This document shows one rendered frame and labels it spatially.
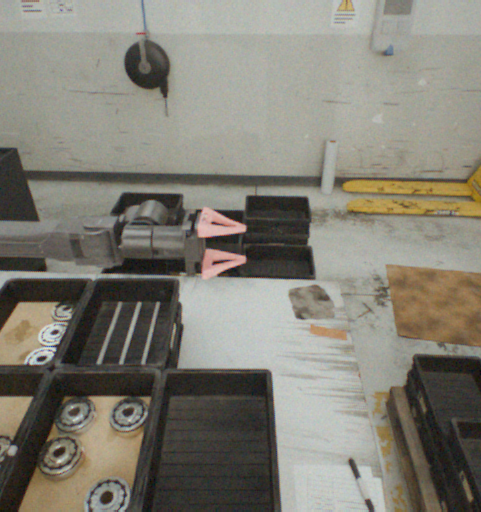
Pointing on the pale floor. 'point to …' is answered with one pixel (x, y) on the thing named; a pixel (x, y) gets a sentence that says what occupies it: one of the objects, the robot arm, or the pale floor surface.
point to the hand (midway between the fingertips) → (240, 244)
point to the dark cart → (8, 203)
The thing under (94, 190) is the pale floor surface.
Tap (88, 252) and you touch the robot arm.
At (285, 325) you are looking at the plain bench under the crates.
